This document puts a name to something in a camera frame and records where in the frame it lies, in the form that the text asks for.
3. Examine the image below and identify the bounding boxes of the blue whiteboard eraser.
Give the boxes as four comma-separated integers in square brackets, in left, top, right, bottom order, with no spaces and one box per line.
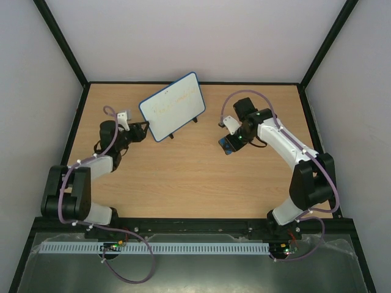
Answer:
[218,142,229,155]

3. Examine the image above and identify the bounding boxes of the blue framed whiteboard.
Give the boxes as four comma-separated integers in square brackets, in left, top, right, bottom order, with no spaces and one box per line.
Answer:
[139,71,206,142]

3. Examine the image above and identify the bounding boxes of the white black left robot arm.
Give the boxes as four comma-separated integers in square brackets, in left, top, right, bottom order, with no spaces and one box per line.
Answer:
[41,120,149,225]

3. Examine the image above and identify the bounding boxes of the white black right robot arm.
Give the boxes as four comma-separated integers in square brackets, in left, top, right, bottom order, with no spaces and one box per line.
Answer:
[219,98,336,239]

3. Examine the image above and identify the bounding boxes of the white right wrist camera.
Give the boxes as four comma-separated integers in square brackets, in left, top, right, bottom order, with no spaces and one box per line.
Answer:
[222,115,241,135]

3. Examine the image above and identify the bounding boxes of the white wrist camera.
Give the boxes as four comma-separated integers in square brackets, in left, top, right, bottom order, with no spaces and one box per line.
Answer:
[117,110,131,131]
[222,115,241,135]

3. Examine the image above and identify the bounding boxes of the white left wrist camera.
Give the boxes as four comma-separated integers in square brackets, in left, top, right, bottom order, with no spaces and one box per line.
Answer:
[117,110,131,131]

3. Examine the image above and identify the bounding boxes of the wire whiteboard stand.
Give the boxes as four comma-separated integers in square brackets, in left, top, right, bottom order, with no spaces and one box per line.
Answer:
[167,114,201,140]

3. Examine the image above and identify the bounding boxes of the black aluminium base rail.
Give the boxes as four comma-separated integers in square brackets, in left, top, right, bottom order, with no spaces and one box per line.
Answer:
[84,217,355,242]

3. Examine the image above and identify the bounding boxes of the grey slotted cable duct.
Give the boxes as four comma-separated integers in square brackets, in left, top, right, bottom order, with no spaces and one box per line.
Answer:
[38,242,269,255]

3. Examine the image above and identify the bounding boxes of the black cage frame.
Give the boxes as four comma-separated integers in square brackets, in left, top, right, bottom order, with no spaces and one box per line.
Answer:
[9,1,376,292]

